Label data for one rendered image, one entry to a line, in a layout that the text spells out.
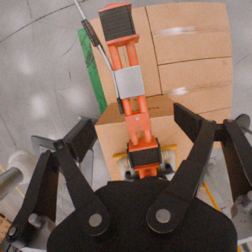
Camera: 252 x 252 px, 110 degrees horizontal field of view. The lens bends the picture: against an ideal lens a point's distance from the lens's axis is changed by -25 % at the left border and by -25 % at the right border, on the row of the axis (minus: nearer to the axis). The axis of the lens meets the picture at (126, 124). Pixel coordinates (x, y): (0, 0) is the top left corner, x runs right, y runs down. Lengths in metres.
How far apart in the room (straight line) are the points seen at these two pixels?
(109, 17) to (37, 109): 1.74
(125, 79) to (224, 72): 0.91
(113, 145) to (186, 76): 0.68
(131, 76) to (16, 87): 1.95
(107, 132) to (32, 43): 1.62
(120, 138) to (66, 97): 1.21
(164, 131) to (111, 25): 0.41
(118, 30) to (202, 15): 0.83
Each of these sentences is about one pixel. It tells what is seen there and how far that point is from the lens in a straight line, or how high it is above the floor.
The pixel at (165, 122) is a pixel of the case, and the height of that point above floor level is 0.94.
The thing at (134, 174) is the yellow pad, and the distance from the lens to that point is 0.60.
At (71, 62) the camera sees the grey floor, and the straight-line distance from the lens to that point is 1.54.
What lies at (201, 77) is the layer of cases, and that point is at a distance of 0.97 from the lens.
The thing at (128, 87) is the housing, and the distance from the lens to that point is 0.29.
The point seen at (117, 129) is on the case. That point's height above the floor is 0.94.
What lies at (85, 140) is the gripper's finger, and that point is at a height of 1.25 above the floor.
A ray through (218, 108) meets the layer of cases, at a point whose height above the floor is 0.54.
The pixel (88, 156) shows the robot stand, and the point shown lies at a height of 0.75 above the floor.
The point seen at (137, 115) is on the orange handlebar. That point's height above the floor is 1.09.
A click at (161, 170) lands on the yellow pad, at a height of 0.97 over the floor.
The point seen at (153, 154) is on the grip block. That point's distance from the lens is 0.36.
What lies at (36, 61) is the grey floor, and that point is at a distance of 1.82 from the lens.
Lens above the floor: 1.37
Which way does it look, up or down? 66 degrees down
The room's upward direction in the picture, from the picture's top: 175 degrees counter-clockwise
